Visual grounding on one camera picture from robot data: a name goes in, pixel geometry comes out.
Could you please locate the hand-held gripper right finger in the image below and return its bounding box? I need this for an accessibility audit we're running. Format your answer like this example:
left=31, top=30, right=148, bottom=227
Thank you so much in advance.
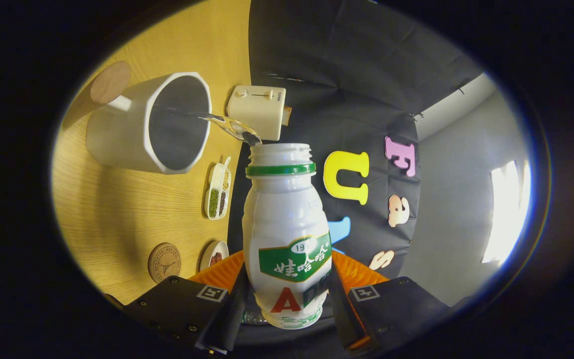
left=328, top=249, right=454, bottom=356

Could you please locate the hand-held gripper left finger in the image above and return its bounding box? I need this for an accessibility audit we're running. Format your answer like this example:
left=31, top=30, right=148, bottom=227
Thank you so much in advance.
left=123, top=249, right=250, bottom=356

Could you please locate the round wooden coaster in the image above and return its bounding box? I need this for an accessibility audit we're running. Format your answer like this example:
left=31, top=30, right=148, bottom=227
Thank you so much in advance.
left=147, top=242, right=182, bottom=284

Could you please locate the white juice bottle green label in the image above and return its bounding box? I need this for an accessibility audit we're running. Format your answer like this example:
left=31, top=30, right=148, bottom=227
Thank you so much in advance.
left=242, top=143, right=333, bottom=330

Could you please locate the white cup wooden handle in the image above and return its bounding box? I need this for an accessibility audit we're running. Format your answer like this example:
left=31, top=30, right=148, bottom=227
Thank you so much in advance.
left=86, top=61, right=213, bottom=175

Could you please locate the round white plate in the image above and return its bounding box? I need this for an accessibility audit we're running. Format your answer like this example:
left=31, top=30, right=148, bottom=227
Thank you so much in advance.
left=199, top=241, right=229, bottom=272

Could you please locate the white divided condiment dish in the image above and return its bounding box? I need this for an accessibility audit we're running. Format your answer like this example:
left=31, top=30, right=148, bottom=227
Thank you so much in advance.
left=203, top=157, right=232, bottom=220

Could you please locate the wooden table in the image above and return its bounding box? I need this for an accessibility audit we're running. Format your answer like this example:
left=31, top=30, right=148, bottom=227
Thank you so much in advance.
left=50, top=0, right=252, bottom=306

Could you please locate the ceiling light panel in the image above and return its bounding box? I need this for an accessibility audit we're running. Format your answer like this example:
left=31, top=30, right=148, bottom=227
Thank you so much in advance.
left=481, top=160, right=532, bottom=265

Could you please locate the cream toaster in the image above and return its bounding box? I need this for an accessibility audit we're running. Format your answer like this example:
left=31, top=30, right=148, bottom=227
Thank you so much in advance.
left=226, top=85, right=287, bottom=142

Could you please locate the black backdrop cloth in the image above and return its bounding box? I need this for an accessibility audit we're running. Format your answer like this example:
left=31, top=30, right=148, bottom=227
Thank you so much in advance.
left=227, top=0, right=487, bottom=350

